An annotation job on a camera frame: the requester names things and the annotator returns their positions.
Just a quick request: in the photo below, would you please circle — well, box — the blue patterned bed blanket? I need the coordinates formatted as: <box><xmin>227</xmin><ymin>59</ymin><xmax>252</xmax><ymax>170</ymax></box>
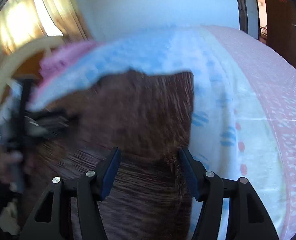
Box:
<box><xmin>0</xmin><ymin>26</ymin><xmax>287</xmax><ymax>240</ymax></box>

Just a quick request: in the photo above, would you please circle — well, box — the cream wooden headboard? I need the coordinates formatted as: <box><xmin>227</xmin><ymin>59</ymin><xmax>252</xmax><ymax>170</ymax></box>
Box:
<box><xmin>0</xmin><ymin>36</ymin><xmax>65</xmax><ymax>105</ymax></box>

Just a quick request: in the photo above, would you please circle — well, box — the yellow patterned curtain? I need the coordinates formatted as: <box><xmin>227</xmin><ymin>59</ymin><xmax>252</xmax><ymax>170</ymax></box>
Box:
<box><xmin>0</xmin><ymin>0</ymin><xmax>91</xmax><ymax>54</ymax></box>

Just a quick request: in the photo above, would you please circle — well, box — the brown knitted sweater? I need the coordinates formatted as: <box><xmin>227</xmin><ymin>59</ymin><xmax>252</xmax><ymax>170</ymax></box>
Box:
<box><xmin>19</xmin><ymin>70</ymin><xmax>194</xmax><ymax>239</ymax></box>

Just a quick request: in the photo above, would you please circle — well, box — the pink dotted bed sheet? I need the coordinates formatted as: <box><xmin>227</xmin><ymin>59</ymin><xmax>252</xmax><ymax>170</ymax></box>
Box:
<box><xmin>206</xmin><ymin>25</ymin><xmax>296</xmax><ymax>239</ymax></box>

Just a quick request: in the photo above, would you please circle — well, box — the brown wooden door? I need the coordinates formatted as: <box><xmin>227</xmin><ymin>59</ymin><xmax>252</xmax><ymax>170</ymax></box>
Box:
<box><xmin>265</xmin><ymin>0</ymin><xmax>296</xmax><ymax>68</ymax></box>

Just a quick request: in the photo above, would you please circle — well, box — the folded pink quilt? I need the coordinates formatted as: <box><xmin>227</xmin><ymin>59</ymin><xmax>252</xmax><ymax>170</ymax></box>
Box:
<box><xmin>39</xmin><ymin>40</ymin><xmax>99</xmax><ymax>80</ymax></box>

